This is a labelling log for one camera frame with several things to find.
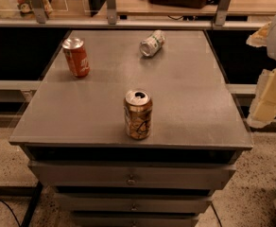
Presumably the black floor cable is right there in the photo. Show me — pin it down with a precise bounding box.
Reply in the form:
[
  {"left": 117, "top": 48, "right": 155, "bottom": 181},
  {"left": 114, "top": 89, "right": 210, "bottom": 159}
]
[{"left": 0, "top": 183, "right": 23, "bottom": 227}]

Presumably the orange gold soda can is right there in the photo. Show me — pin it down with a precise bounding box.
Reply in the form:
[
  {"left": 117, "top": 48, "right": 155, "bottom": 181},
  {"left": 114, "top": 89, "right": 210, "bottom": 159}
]
[{"left": 124, "top": 89, "right": 153, "bottom": 140}]

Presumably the grey drawer cabinet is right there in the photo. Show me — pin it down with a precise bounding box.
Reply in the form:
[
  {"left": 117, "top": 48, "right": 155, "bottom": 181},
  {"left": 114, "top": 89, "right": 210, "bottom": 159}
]
[{"left": 10, "top": 30, "right": 252, "bottom": 227}]

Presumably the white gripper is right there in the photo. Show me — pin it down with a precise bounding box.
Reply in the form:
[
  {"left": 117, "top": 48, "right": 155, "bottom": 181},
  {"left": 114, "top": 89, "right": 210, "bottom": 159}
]
[{"left": 246, "top": 15, "right": 276, "bottom": 129}]

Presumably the top drawer with knob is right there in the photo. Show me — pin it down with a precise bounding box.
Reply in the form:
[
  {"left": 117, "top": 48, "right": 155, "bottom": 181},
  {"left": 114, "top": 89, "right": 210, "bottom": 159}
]
[{"left": 28, "top": 161, "right": 235, "bottom": 189}]

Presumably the red coke can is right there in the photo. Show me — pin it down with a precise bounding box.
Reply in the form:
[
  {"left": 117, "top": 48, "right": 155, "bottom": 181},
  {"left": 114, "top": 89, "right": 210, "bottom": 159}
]
[{"left": 62, "top": 37, "right": 90, "bottom": 78}]

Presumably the grey metal railing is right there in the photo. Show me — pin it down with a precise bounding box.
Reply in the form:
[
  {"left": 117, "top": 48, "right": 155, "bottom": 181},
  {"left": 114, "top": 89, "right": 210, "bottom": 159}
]
[{"left": 0, "top": 0, "right": 267, "bottom": 30}]

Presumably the white green lying can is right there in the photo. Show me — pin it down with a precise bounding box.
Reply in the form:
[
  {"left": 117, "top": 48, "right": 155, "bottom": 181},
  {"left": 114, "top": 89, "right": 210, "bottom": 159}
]
[{"left": 139, "top": 30, "right": 165, "bottom": 58}]

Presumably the middle drawer with knob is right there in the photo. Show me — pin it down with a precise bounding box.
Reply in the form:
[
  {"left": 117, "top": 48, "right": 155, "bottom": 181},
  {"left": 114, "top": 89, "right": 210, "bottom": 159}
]
[{"left": 54, "top": 193, "right": 212, "bottom": 214}]

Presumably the bottom drawer with knob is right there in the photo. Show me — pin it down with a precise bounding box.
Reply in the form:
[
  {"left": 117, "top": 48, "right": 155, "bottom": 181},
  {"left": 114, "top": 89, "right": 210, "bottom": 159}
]
[{"left": 71, "top": 212, "right": 198, "bottom": 227}]

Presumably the drawer with knob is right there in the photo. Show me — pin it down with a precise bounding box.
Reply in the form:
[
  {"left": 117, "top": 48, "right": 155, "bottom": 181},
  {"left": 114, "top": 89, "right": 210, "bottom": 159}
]
[
  {"left": 28, "top": 161, "right": 235, "bottom": 189},
  {"left": 71, "top": 212, "right": 198, "bottom": 227},
  {"left": 54, "top": 193, "right": 212, "bottom": 214}
]

